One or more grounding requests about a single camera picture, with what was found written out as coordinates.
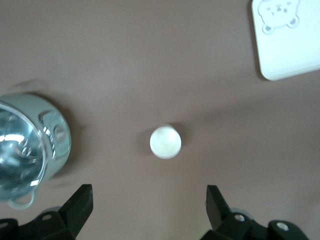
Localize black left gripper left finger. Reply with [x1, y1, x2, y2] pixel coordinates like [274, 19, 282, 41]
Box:
[0, 184, 94, 240]

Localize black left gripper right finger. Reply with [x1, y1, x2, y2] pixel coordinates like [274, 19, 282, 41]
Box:
[201, 185, 310, 240]

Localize white plastic cup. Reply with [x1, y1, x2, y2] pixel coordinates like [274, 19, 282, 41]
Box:
[149, 123, 183, 160]

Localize white tray with bear print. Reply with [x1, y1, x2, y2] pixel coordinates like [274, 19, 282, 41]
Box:
[251, 0, 320, 82]

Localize glass pot lid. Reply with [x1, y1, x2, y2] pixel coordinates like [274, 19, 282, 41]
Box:
[0, 101, 49, 201]

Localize grey-green cooking pot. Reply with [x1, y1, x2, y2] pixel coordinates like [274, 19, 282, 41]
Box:
[0, 92, 73, 210]

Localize brown table cover sheet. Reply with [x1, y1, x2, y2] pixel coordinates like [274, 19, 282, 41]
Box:
[0, 0, 320, 240]

